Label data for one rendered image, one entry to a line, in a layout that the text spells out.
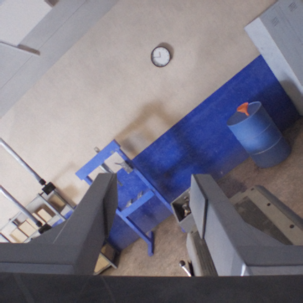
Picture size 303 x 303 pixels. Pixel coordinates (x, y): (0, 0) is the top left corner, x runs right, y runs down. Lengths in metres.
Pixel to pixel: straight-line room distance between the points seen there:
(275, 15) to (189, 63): 1.34
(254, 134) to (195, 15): 2.06
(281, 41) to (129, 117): 2.53
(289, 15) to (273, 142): 1.76
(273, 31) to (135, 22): 2.03
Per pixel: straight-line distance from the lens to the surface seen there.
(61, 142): 4.15
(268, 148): 3.57
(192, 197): 0.16
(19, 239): 4.92
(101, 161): 3.47
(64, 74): 4.03
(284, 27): 3.84
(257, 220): 1.02
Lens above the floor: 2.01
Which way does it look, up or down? 12 degrees down
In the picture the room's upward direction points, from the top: 41 degrees counter-clockwise
